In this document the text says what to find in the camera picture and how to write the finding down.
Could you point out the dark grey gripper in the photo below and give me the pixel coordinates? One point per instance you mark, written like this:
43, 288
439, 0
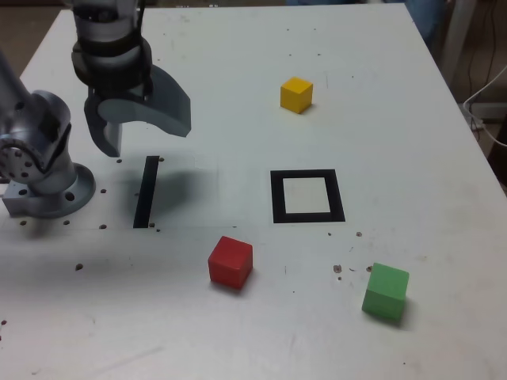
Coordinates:
138, 92

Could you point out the yellow cube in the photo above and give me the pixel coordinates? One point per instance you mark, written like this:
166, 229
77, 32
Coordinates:
295, 95

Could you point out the red cube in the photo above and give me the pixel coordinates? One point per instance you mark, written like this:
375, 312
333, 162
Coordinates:
229, 263

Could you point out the green cube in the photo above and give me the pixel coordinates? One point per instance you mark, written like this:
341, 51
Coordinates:
384, 293

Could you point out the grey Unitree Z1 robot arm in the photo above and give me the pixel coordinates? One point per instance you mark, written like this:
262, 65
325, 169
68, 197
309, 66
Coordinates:
43, 186

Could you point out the black tape square outline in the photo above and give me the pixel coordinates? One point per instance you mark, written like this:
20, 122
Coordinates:
277, 198

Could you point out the black tape strip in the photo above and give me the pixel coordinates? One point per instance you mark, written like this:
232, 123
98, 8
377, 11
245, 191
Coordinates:
146, 194

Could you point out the person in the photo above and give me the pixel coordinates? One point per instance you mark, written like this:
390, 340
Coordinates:
425, 16

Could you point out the white plastic box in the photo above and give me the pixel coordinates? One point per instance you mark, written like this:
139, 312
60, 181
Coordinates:
491, 111

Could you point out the white post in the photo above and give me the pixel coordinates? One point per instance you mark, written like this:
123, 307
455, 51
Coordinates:
455, 39

